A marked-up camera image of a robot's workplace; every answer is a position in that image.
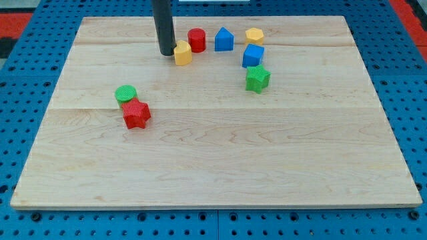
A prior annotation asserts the light wooden board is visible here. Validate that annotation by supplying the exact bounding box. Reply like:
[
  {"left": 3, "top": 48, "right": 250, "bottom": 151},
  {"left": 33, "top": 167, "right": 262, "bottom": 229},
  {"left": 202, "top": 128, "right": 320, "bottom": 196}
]
[{"left": 11, "top": 16, "right": 422, "bottom": 211}]

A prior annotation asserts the blue cube block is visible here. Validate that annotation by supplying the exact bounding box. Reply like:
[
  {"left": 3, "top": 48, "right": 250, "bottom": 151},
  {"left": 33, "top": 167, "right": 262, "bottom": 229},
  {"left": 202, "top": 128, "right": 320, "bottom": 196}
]
[{"left": 242, "top": 43, "right": 265, "bottom": 68}]

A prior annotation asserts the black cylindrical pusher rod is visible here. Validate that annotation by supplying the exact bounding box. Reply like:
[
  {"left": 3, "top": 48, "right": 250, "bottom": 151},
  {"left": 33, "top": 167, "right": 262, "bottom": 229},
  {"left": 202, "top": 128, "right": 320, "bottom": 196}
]
[{"left": 151, "top": 0, "right": 176, "bottom": 57}]

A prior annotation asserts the red star block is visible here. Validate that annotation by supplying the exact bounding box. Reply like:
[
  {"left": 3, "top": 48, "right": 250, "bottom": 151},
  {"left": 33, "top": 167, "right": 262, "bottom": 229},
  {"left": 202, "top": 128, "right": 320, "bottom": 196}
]
[{"left": 121, "top": 97, "right": 151, "bottom": 129}]

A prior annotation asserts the red cylinder block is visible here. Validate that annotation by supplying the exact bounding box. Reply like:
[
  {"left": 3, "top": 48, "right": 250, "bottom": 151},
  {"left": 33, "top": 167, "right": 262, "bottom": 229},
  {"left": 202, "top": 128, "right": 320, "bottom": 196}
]
[{"left": 187, "top": 28, "right": 206, "bottom": 53}]

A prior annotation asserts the green star block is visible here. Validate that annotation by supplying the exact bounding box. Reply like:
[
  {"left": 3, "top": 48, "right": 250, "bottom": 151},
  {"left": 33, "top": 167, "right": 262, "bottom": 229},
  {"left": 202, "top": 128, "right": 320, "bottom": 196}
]
[{"left": 246, "top": 64, "right": 271, "bottom": 94}]

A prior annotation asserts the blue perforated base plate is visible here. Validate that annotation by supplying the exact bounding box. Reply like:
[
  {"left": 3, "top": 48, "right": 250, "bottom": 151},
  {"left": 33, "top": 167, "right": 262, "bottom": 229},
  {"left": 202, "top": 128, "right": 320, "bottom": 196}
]
[{"left": 1, "top": 1, "right": 426, "bottom": 239}]

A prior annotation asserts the yellow hexagon block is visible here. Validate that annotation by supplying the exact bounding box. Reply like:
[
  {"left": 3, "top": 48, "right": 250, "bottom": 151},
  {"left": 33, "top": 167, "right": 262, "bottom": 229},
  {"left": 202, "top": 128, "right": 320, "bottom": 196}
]
[{"left": 245, "top": 27, "right": 264, "bottom": 45}]

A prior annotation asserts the green cylinder block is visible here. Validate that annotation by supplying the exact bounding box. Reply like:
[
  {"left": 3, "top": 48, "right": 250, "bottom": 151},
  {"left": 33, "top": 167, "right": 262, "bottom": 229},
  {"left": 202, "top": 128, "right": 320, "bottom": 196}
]
[{"left": 114, "top": 85, "right": 137, "bottom": 107}]

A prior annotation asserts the blue house-shaped block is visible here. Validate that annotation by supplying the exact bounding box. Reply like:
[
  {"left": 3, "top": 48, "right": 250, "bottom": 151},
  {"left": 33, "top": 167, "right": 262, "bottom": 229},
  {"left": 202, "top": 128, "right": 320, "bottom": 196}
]
[{"left": 214, "top": 27, "right": 234, "bottom": 51}]

